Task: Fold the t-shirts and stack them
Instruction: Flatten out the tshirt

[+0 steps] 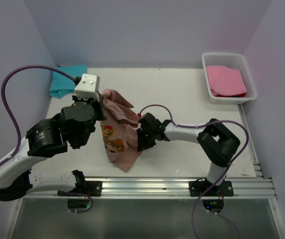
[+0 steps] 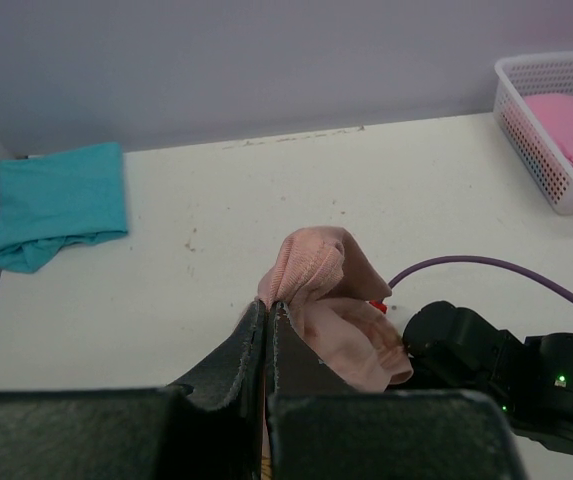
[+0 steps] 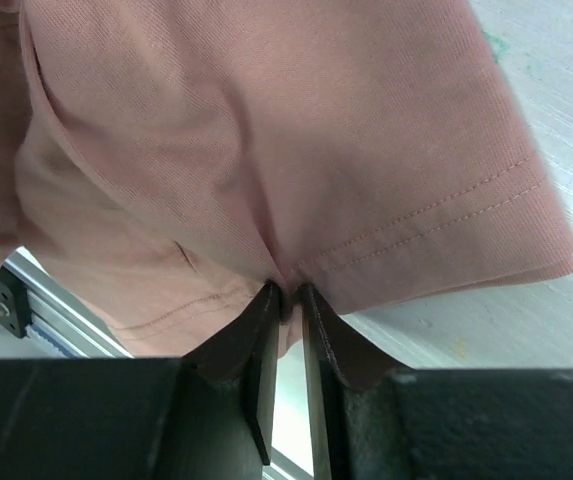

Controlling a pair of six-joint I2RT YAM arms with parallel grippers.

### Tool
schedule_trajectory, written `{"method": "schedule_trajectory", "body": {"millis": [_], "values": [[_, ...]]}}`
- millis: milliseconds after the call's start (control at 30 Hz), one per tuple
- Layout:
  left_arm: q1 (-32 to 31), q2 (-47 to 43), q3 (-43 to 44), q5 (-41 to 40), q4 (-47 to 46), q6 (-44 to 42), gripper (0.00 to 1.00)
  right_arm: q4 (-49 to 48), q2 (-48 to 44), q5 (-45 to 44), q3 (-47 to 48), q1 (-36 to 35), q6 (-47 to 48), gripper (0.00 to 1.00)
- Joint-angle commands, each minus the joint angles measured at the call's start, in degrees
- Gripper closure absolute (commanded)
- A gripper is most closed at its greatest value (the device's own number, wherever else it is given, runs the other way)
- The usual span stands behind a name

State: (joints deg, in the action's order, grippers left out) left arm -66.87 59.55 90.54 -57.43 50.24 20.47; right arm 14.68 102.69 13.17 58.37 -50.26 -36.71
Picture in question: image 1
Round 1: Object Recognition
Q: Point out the dusty pink printed t-shirt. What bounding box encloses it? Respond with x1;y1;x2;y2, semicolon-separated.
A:
100;89;141;172

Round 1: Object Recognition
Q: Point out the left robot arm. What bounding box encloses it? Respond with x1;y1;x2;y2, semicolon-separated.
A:
0;96;106;202

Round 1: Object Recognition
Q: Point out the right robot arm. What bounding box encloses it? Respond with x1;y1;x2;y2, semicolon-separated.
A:
136;113;240;197

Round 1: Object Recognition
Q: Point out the folded teal t-shirt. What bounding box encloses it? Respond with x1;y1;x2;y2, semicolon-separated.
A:
49;65;87;99

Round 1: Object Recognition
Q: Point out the folded pink t-shirt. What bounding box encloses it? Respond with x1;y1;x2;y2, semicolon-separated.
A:
206;65;247;93

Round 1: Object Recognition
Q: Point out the white plastic basket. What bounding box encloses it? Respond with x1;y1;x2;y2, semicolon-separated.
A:
201;52;257;105

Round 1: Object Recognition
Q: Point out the red t-shirt in basket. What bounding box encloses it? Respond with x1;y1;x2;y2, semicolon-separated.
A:
211;91;247;98

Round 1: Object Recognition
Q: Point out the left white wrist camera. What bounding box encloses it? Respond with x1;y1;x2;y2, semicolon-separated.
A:
75;74;100;102

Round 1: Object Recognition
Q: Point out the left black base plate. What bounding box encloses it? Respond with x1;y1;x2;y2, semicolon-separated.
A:
85;181;102;197

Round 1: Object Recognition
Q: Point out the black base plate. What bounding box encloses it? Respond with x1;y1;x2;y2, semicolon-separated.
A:
85;181;102;197
189;181;233;198

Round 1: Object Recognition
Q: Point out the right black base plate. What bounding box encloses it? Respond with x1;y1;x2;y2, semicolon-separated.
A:
189;181;233;198

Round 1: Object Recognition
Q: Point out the aluminium mounting rail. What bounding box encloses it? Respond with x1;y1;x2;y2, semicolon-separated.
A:
16;176;279;200

